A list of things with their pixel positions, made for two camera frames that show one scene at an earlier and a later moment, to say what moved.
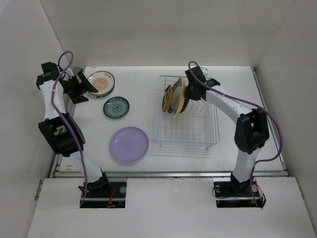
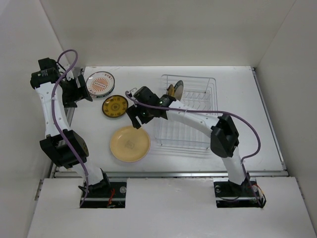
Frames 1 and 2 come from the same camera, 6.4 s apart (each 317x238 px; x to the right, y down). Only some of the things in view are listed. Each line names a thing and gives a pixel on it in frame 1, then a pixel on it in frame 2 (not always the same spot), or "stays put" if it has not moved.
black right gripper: (189, 95) -> (133, 111)
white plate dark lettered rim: (176, 97) stays put
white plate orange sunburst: (104, 82) stays put
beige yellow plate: (184, 103) -> (129, 144)
